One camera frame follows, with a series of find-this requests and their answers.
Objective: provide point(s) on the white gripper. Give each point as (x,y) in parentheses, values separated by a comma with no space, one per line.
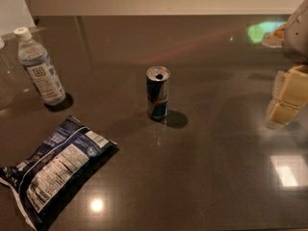
(296,38)

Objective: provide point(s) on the blue chip bag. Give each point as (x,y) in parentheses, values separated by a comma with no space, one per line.
(40,180)

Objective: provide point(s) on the orange snack packet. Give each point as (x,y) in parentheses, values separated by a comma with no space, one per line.
(274,38)

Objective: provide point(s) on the Red Bull energy drink can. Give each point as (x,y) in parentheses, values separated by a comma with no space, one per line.
(157,83)

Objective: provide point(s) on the clear plastic water bottle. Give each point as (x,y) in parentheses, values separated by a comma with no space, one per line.
(34,58)

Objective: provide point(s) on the clear glass container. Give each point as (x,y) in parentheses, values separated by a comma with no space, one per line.
(6,77)

